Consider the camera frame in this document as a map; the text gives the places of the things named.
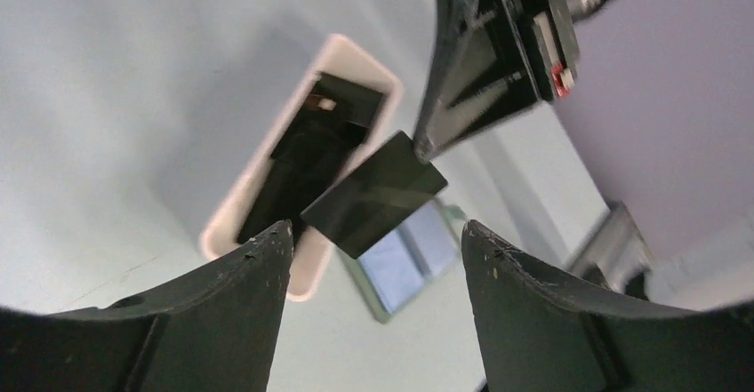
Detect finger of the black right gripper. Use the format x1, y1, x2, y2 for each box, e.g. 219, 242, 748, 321
432, 72, 540, 157
413, 0, 479, 163

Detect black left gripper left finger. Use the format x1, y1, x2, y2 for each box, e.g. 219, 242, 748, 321
1, 221, 293, 391

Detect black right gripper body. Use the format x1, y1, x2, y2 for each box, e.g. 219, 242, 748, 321
465, 0, 613, 107

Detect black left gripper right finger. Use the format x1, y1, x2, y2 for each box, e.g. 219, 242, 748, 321
461, 220, 753, 391

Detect white plastic bin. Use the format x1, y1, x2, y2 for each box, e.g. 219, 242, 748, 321
198, 34, 403, 302

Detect black credit card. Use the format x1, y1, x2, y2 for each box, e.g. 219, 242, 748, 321
237, 74, 385, 244
301, 131, 448, 260

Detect black credit card in bin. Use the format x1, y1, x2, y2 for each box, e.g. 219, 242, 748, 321
237, 74, 385, 244

